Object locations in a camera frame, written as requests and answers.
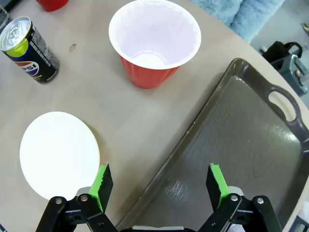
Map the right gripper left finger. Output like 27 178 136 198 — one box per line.
35 162 119 232

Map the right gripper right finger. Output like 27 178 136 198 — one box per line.
197 163 283 232

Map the white bowl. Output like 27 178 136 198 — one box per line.
19 111 100 201

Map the red plastic cup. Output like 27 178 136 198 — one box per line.
108 0 202 89
36 0 70 12

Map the black Pepsi can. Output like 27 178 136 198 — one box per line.
0 15 60 85

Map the dark brown serving tray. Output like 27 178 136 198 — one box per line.
115 57 309 232

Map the grey metal machine base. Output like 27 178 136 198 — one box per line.
281 54 309 97

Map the black bag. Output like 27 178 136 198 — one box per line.
262 41 304 71

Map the person in blue fleece jacket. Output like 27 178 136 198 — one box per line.
189 0 287 44

